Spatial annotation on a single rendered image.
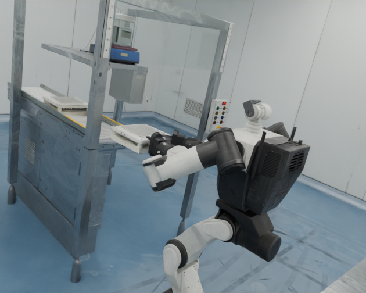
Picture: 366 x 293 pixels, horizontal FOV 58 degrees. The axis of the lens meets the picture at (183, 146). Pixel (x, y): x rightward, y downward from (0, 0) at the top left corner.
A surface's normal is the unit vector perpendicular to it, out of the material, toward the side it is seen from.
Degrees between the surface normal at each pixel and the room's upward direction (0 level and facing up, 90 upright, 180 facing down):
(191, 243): 90
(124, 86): 90
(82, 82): 90
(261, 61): 90
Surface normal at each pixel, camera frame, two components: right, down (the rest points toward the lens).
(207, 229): -0.66, 0.10
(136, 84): 0.70, 0.34
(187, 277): 0.69, -0.33
